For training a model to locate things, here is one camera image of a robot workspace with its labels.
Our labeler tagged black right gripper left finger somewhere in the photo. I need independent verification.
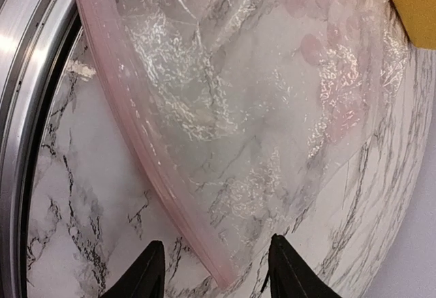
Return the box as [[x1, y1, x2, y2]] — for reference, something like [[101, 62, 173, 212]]
[[101, 240, 166, 298]]

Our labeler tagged front aluminium rail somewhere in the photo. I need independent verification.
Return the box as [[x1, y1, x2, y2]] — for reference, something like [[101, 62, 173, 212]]
[[1, 0, 80, 297]]

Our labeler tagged clear zip top bag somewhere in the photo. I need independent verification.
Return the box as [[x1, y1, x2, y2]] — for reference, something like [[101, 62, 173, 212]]
[[76, 0, 405, 288]]

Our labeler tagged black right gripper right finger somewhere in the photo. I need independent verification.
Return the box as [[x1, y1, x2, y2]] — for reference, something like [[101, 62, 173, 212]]
[[261, 234, 340, 298]]

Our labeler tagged yellow plastic basket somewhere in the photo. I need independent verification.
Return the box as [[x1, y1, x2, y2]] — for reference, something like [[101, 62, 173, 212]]
[[393, 0, 435, 50]]

